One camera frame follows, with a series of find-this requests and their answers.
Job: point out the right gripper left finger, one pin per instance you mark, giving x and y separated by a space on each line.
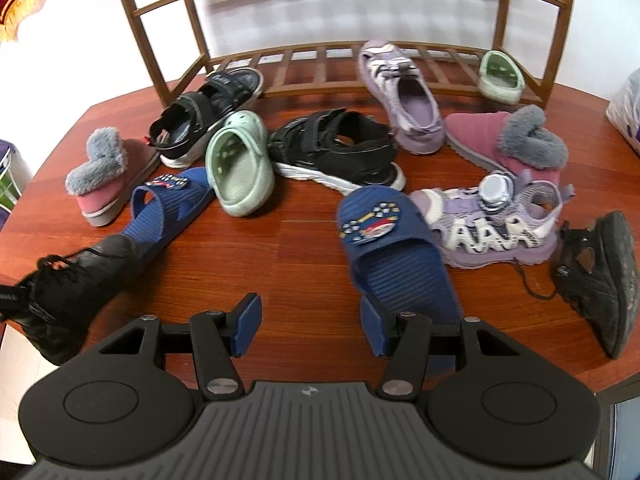
243 323

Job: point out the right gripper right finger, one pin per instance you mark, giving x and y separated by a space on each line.
379 325

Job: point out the blue slide slipper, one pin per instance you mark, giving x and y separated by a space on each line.
393 256
161 208

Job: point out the mint green clog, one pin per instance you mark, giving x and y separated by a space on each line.
500 79
237 164

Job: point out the black strap sandal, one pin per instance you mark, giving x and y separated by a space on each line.
340 149
181 134

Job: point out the black lace shoe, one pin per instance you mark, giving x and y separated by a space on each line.
597 273
56 303

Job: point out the pink fur slipper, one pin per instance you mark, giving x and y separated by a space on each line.
103 184
509 142

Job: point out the white purple plastic bag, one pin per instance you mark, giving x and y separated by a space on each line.
623 111

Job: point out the brown wooden shoe rack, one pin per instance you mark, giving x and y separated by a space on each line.
306 69

